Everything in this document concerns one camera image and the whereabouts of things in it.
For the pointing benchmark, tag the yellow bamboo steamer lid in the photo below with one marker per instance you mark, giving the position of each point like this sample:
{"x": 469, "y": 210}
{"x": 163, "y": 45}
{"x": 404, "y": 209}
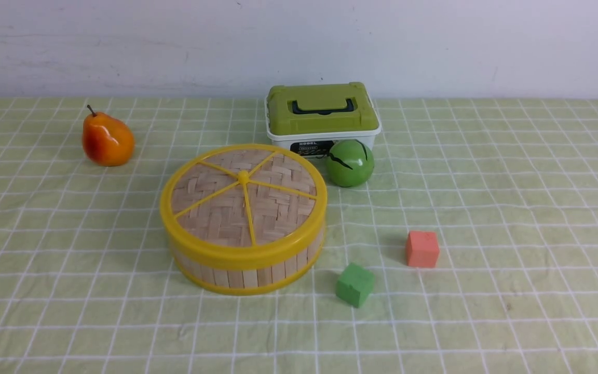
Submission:
{"x": 245, "y": 207}

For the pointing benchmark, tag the green foam cube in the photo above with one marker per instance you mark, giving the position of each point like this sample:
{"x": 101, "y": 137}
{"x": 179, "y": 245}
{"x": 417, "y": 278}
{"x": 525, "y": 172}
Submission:
{"x": 354, "y": 285}

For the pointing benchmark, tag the green lidded storage box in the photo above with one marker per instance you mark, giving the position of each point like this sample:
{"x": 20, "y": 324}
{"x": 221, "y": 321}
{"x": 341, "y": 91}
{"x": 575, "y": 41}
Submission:
{"x": 309, "y": 119}

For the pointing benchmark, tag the green checked tablecloth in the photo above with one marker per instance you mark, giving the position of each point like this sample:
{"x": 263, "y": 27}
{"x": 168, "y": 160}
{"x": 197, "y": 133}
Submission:
{"x": 510, "y": 187}

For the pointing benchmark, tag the bamboo steamer basket yellow rim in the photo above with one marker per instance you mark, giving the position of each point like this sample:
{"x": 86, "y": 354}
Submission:
{"x": 249, "y": 282}

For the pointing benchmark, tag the orange toy pear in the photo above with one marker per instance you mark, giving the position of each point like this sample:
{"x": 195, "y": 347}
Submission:
{"x": 107, "y": 141}

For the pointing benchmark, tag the red foam cube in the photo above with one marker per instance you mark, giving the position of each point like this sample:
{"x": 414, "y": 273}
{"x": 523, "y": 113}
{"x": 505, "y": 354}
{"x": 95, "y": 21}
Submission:
{"x": 422, "y": 249}

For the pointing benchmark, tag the green toy ball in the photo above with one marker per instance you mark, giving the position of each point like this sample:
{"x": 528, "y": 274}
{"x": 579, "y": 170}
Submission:
{"x": 349, "y": 163}

